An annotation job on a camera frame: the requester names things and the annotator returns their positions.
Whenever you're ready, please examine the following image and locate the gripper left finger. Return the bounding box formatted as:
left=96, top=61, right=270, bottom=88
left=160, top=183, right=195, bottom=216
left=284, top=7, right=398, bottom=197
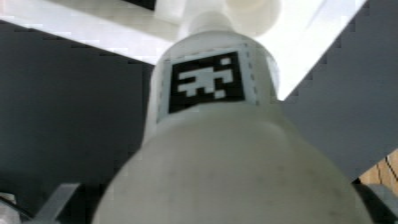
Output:
left=21, top=183, right=80, bottom=224

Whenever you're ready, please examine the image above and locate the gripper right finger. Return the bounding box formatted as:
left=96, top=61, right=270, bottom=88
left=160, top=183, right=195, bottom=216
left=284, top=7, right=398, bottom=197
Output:
left=353, top=180, right=398, bottom=224

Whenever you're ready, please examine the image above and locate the white lamp bulb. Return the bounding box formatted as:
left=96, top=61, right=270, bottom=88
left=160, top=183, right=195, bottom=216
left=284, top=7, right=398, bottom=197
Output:
left=91, top=12, right=373, bottom=224

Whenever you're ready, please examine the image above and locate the white lamp base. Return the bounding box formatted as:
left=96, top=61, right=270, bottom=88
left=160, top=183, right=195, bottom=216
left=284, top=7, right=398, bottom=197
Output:
left=154, top=0, right=281, bottom=37

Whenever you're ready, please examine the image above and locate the white right rail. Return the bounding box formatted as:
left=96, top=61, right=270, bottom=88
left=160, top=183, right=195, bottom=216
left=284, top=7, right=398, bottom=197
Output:
left=256, top=0, right=368, bottom=100

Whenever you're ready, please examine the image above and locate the white rail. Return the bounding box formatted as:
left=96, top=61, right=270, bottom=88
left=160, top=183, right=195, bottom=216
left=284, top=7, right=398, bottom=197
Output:
left=0, top=0, right=178, bottom=64
left=256, top=0, right=368, bottom=100

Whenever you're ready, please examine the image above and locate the white front rail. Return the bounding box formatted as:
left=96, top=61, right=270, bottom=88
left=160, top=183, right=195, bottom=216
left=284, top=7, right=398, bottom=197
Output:
left=0, top=0, right=178, bottom=64

